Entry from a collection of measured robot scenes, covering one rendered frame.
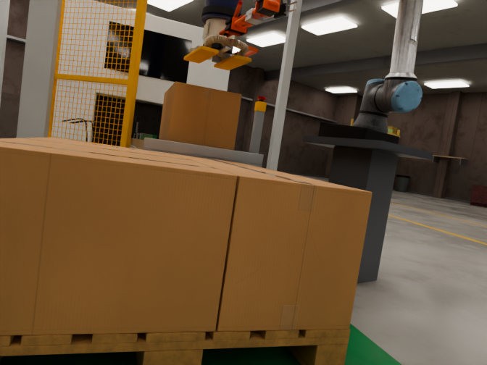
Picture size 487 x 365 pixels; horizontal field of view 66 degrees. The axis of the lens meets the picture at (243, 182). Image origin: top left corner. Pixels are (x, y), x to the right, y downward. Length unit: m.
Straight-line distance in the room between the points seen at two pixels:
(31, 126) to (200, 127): 1.16
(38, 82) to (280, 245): 2.20
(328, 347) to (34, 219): 0.83
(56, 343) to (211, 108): 1.61
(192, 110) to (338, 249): 1.41
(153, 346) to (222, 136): 1.51
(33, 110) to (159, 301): 2.08
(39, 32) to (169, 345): 2.31
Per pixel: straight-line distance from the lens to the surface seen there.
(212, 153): 2.18
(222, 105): 2.29
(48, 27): 2.91
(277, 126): 5.38
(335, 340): 1.19
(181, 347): 1.02
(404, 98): 2.01
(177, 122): 2.23
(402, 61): 2.06
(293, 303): 1.08
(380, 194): 2.16
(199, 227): 0.92
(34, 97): 2.85
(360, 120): 2.16
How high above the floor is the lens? 0.60
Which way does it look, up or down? 4 degrees down
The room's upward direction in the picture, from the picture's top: 8 degrees clockwise
